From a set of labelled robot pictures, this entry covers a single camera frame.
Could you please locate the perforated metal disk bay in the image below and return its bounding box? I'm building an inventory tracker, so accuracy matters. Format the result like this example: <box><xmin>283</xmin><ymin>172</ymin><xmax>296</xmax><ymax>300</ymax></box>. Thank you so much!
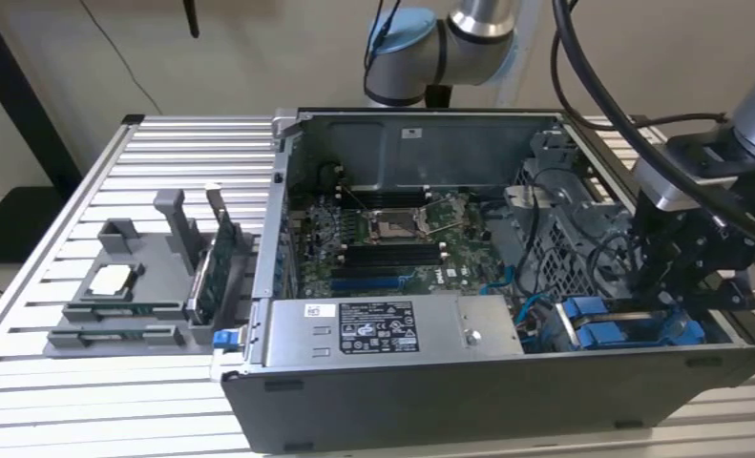
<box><xmin>509</xmin><ymin>128</ymin><xmax>647</xmax><ymax>309</ymax></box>

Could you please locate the blue empty disk carrier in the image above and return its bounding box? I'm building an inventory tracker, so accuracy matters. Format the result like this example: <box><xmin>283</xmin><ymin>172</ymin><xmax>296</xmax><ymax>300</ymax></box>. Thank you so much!
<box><xmin>574</xmin><ymin>309</ymin><xmax>707</xmax><ymax>349</ymax></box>

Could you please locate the black expansion slot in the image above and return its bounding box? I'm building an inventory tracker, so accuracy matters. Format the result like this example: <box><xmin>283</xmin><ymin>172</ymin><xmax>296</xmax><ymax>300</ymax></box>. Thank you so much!
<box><xmin>329</xmin><ymin>265</ymin><xmax>411</xmax><ymax>281</ymax></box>

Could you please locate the blue expansion slot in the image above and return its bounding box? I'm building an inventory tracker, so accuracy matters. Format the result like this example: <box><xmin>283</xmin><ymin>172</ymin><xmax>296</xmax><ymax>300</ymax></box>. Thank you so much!
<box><xmin>328</xmin><ymin>277</ymin><xmax>412</xmax><ymax>295</ymax></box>

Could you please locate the green motherboard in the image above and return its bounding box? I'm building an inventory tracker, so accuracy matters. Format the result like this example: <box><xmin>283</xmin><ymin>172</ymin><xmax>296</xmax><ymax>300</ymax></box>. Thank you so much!
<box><xmin>287</xmin><ymin>189</ymin><xmax>504</xmax><ymax>298</ymax></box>

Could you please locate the metal socket cover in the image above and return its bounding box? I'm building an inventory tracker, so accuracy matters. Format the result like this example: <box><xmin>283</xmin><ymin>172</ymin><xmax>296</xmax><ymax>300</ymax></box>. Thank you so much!
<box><xmin>419</xmin><ymin>198</ymin><xmax>471</xmax><ymax>236</ymax></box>

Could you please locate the black RAM slots row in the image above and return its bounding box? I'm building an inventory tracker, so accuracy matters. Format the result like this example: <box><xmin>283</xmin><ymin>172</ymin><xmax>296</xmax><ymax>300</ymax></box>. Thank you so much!
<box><xmin>343</xmin><ymin>241</ymin><xmax>445</xmax><ymax>269</ymax></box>
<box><xmin>341</xmin><ymin>186</ymin><xmax>431</xmax><ymax>211</ymax></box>

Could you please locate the CPU socket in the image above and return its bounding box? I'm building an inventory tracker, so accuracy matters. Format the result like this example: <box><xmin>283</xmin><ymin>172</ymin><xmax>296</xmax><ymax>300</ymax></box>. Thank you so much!
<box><xmin>367</xmin><ymin>209</ymin><xmax>427</xmax><ymax>242</ymax></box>

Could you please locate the black open PC case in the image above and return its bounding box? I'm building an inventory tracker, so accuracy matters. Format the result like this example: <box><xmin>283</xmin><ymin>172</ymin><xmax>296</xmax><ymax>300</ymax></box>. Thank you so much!
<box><xmin>209</xmin><ymin>106</ymin><xmax>755</xmax><ymax>454</ymax></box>

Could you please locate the thin metal locking lever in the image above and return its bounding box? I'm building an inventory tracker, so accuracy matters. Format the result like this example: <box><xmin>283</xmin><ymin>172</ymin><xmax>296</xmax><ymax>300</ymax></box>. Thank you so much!
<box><xmin>344</xmin><ymin>186</ymin><xmax>376</xmax><ymax>214</ymax></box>

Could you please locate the silver power supply box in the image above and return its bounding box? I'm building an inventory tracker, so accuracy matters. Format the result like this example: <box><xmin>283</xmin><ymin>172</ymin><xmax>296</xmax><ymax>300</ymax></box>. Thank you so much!
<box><xmin>263</xmin><ymin>293</ymin><xmax>525</xmax><ymax>369</ymax></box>

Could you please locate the grey parts rack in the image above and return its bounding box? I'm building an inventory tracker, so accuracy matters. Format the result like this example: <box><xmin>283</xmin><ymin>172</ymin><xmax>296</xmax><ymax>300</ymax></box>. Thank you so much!
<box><xmin>42</xmin><ymin>188</ymin><xmax>265</xmax><ymax>360</ymax></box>

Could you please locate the green RAM stick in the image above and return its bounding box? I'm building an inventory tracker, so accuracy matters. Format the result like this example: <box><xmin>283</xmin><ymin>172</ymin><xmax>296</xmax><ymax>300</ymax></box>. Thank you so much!
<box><xmin>50</xmin><ymin>324</ymin><xmax>179</xmax><ymax>345</ymax></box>
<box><xmin>64</xmin><ymin>301</ymin><xmax>184</xmax><ymax>320</ymax></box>

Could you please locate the silver CPU chip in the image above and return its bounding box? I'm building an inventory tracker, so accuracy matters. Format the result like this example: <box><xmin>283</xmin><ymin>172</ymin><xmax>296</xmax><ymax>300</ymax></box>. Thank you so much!
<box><xmin>89</xmin><ymin>265</ymin><xmax>139</xmax><ymax>296</ymax></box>

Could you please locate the black stand with base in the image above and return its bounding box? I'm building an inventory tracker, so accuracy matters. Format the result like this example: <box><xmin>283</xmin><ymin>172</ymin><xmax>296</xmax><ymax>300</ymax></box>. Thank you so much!
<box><xmin>0</xmin><ymin>0</ymin><xmax>86</xmax><ymax>264</ymax></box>

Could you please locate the silver black wrist camera mount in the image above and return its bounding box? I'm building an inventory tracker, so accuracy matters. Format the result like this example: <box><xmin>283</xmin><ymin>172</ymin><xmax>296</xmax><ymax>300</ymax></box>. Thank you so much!
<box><xmin>630</xmin><ymin>132</ymin><xmax>746</xmax><ymax>212</ymax></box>

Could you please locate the long black wire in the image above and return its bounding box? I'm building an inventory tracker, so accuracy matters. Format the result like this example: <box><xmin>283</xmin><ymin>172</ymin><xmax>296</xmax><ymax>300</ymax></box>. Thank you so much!
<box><xmin>515</xmin><ymin>166</ymin><xmax>586</xmax><ymax>300</ymax></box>

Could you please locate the blue disk wire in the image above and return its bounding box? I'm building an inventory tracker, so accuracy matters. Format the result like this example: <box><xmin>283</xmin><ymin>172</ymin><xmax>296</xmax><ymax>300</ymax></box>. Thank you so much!
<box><xmin>517</xmin><ymin>291</ymin><xmax>554</xmax><ymax>338</ymax></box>

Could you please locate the silver metal bracket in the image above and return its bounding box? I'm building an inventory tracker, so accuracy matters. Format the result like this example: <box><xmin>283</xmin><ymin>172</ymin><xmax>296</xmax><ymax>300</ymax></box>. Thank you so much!
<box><xmin>501</xmin><ymin>184</ymin><xmax>574</xmax><ymax>212</ymax></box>

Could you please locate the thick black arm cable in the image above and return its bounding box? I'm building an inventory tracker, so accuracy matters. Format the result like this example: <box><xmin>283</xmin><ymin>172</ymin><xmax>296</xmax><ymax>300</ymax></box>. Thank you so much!
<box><xmin>560</xmin><ymin>0</ymin><xmax>755</xmax><ymax>239</ymax></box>
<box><xmin>550</xmin><ymin>0</ymin><xmax>755</xmax><ymax>247</ymax></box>

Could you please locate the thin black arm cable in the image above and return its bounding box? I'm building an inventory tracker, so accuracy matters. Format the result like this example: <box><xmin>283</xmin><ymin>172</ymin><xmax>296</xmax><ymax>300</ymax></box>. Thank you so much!
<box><xmin>360</xmin><ymin>0</ymin><xmax>404</xmax><ymax>96</ymax></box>

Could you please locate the graphics card with metal bracket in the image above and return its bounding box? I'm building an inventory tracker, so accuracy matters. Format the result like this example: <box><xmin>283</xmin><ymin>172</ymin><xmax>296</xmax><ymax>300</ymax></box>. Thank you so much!
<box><xmin>183</xmin><ymin>183</ymin><xmax>247</xmax><ymax>328</ymax></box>

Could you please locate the black hanging strap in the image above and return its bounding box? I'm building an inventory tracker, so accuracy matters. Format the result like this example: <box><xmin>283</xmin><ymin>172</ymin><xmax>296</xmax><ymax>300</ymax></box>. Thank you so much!
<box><xmin>181</xmin><ymin>0</ymin><xmax>201</xmax><ymax>39</ymax></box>

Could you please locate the thin black wall cable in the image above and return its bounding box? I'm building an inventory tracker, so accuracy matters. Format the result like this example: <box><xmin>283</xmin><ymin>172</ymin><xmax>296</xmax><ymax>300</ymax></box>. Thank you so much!
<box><xmin>76</xmin><ymin>0</ymin><xmax>164</xmax><ymax>115</ymax></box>

